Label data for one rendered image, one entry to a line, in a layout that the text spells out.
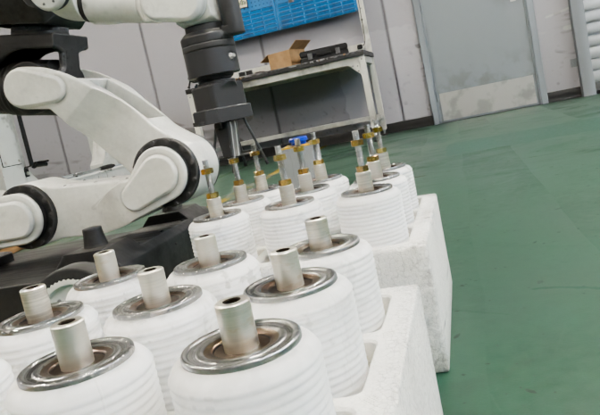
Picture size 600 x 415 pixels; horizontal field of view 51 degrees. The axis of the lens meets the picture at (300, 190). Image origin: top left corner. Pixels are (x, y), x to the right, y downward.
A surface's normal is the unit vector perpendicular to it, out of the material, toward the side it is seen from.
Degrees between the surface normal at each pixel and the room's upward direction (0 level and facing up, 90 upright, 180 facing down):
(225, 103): 90
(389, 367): 0
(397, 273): 90
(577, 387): 0
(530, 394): 0
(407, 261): 90
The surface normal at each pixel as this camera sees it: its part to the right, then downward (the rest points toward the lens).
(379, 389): -0.20, -0.97
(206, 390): -0.43, -0.36
